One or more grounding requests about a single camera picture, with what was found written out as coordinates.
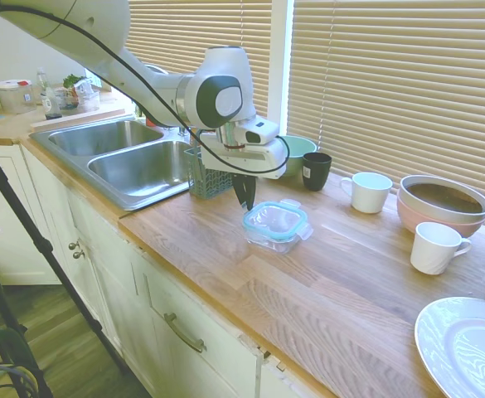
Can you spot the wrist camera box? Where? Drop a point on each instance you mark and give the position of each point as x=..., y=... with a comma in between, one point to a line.
x=258, y=133

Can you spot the clear plastic container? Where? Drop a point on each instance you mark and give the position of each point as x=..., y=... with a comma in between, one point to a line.
x=275, y=242

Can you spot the black cup with label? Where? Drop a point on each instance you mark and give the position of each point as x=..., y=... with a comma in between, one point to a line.
x=316, y=172

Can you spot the bag of greens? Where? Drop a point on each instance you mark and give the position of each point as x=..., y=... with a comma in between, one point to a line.
x=78, y=91

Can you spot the white base cabinet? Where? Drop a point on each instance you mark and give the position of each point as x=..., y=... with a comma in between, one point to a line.
x=163, y=298
x=14, y=215

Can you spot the pink bowl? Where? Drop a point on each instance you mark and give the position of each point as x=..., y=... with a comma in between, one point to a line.
x=441, y=228

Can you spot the white plate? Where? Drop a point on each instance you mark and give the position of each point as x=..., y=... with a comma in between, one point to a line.
x=466, y=352

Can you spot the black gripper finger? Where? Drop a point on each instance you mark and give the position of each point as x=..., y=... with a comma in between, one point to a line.
x=251, y=190
x=239, y=188

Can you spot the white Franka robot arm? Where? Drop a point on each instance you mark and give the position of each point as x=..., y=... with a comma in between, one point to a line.
x=221, y=99

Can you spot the dark green clamp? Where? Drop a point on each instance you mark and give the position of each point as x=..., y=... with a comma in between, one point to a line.
x=10, y=348

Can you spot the black tripod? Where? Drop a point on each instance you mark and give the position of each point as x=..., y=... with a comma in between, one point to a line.
x=30, y=236

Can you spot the metal cabinet knob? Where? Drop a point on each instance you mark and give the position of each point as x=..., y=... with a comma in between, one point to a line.
x=74, y=245
x=79, y=253

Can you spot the mint green bowl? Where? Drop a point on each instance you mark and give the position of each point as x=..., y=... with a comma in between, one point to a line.
x=298, y=149

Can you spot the clear lid with teal rim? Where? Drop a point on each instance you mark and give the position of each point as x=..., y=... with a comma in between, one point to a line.
x=275, y=217

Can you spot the wide beige window blind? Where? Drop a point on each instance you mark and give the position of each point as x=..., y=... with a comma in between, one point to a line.
x=399, y=83

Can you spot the grey plastic cutlery basket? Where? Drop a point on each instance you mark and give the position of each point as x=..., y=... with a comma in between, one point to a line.
x=209, y=184

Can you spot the clear tub white lid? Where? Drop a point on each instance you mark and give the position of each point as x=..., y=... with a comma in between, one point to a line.
x=16, y=97

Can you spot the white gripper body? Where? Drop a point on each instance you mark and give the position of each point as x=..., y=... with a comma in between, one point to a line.
x=250, y=159

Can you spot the stainless steel sink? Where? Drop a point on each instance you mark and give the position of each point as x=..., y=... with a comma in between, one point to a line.
x=134, y=170

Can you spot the wide white mug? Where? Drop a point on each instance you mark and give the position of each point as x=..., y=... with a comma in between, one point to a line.
x=368, y=192

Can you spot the tall white mug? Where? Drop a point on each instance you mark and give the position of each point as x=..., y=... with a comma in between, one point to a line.
x=433, y=248

